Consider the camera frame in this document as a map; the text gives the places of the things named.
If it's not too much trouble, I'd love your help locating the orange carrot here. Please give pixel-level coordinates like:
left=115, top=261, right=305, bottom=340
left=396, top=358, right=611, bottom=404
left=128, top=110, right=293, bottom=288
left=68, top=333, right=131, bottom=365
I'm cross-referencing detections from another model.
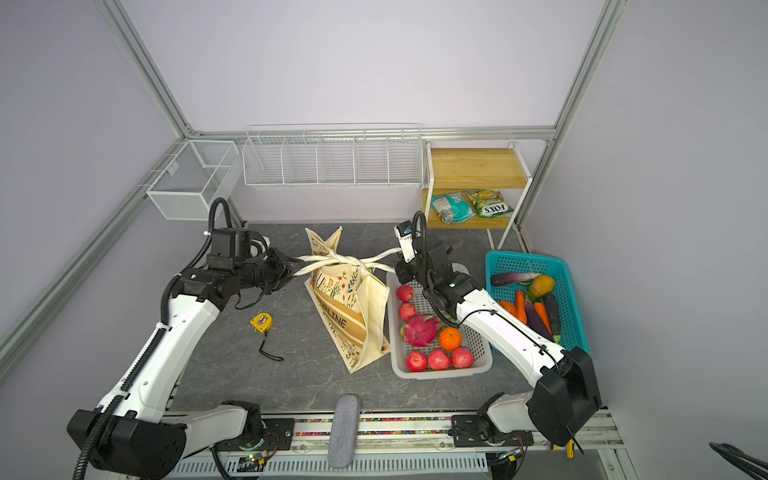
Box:
left=533, top=302, right=553, bottom=336
left=515, top=290, right=527, bottom=325

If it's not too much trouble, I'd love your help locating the white two-tier wooden shelf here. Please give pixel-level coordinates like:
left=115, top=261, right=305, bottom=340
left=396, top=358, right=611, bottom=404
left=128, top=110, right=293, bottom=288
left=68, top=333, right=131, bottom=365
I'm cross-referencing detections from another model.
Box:
left=422, top=143, right=533, bottom=250

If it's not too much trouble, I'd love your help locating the teal plastic basket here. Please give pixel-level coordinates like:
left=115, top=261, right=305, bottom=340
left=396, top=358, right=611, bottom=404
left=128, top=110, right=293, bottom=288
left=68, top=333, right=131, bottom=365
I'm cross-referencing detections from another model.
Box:
left=485, top=251, right=590, bottom=353

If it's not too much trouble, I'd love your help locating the white wire cube basket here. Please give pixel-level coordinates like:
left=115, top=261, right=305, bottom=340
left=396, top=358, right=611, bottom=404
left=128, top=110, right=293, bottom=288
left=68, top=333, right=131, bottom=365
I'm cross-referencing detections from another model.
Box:
left=147, top=140, right=242, bottom=221

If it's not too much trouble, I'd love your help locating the white plastic basket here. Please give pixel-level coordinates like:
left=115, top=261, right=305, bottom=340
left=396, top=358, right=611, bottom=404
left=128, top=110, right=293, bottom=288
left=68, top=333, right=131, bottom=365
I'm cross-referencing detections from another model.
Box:
left=386, top=272, right=493, bottom=380

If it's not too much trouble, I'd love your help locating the red apple front left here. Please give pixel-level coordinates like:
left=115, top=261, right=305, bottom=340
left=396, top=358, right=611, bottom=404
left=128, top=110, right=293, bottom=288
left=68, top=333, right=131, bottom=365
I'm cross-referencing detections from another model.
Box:
left=406, top=351, right=428, bottom=373

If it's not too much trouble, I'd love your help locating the black tripod leg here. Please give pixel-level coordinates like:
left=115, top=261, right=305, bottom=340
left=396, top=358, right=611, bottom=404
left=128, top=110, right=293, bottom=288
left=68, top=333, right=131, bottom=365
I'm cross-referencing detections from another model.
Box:
left=709, top=442, right=767, bottom=480

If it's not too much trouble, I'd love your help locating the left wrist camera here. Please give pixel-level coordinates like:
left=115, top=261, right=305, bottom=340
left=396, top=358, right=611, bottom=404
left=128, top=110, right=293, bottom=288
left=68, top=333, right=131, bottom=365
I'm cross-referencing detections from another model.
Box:
left=207, top=228, right=270, bottom=272

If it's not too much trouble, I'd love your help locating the red apple front right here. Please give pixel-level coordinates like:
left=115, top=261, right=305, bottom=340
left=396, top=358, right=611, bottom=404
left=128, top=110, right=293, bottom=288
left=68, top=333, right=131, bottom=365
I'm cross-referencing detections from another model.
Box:
left=451, top=347, right=475, bottom=369

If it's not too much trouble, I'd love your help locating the teal snack bag lower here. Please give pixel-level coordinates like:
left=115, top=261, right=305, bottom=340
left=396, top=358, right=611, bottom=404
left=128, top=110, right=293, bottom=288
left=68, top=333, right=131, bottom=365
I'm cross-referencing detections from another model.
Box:
left=430, top=192, right=475, bottom=225

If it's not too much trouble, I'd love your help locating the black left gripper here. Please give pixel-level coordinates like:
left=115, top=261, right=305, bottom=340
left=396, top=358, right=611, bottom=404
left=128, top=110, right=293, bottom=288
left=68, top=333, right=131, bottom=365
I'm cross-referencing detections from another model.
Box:
left=236, top=247, right=307, bottom=295

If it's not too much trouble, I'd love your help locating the grey padded cylinder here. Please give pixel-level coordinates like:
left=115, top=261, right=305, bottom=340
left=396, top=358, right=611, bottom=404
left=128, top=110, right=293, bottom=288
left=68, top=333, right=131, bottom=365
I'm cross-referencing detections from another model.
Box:
left=328, top=394, right=361, bottom=469

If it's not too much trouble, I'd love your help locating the green Fox's candy bag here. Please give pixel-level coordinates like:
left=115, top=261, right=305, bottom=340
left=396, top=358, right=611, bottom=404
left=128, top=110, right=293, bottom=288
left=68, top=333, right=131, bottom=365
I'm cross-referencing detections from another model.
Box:
left=464, top=189, right=513, bottom=219

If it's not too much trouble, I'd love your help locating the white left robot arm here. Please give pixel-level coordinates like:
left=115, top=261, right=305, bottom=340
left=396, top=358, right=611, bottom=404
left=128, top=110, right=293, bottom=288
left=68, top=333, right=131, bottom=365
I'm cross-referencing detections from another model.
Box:
left=67, top=197, right=301, bottom=479

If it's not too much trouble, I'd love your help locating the red apple middle left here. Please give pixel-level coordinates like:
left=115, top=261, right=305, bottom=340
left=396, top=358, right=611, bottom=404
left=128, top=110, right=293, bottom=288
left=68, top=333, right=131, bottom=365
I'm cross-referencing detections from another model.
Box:
left=398, top=302, right=417, bottom=323

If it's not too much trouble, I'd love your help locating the red apple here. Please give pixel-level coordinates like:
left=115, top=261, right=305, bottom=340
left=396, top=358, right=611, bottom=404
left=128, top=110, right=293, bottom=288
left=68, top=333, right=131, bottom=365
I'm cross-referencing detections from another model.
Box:
left=428, top=349, right=452, bottom=371
left=406, top=351, right=428, bottom=373
left=398, top=302, right=417, bottom=323
left=451, top=347, right=475, bottom=369
left=396, top=285, right=415, bottom=303

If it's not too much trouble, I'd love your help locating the dark cucumber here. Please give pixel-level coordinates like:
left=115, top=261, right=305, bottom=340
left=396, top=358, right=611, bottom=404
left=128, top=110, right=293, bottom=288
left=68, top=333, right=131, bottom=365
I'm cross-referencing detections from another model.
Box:
left=543, top=293, right=562, bottom=343

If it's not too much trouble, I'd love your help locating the red apple front middle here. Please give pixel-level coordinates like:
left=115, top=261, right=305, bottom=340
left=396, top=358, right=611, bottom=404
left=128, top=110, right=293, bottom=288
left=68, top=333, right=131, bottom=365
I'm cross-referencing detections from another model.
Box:
left=428, top=349, right=452, bottom=371

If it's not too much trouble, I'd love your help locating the purple eggplant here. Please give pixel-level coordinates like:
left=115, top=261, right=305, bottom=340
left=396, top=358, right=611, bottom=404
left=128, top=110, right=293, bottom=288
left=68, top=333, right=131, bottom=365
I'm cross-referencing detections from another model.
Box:
left=490, top=272, right=539, bottom=287

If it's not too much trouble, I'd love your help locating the white wire wall rack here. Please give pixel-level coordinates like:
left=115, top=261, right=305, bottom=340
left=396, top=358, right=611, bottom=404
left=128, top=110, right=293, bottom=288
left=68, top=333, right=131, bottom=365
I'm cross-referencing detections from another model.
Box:
left=241, top=123, right=426, bottom=188

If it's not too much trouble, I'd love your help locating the cream floral tote bag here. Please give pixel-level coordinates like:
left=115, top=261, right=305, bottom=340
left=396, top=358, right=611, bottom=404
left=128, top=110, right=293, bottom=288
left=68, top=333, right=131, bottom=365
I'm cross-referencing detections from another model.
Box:
left=295, top=228, right=401, bottom=373

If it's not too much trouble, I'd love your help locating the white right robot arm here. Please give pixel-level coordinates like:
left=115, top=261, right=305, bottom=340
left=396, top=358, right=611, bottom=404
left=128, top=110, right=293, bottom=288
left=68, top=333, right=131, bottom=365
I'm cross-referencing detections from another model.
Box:
left=394, top=258, right=602, bottom=447

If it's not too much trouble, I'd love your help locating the yellow mango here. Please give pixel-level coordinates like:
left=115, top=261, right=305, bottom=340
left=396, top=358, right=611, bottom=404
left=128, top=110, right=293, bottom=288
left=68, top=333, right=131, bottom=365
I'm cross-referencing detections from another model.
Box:
left=528, top=275, right=556, bottom=298

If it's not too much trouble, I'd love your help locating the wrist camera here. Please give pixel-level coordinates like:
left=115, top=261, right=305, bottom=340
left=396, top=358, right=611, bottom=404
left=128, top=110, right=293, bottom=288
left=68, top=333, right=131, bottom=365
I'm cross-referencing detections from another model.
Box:
left=207, top=228, right=270, bottom=272
left=394, top=221, right=453, bottom=275

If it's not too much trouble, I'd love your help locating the red apple back left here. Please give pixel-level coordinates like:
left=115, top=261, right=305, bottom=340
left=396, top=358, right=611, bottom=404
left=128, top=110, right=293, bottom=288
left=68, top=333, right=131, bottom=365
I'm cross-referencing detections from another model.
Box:
left=396, top=285, right=415, bottom=303

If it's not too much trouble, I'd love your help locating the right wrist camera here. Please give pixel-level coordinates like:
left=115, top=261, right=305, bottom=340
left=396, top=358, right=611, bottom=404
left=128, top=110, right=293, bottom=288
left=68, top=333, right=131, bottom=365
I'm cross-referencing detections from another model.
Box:
left=394, top=221, right=453, bottom=275

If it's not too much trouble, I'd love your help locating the yellow tape measure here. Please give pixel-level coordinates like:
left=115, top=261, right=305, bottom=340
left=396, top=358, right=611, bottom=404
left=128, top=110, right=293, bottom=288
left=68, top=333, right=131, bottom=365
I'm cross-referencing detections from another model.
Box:
left=250, top=312, right=284, bottom=362

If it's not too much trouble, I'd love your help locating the pink dragon fruit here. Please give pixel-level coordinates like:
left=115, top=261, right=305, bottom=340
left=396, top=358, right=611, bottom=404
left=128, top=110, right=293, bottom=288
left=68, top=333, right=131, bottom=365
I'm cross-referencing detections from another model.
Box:
left=400, top=315, right=448, bottom=347

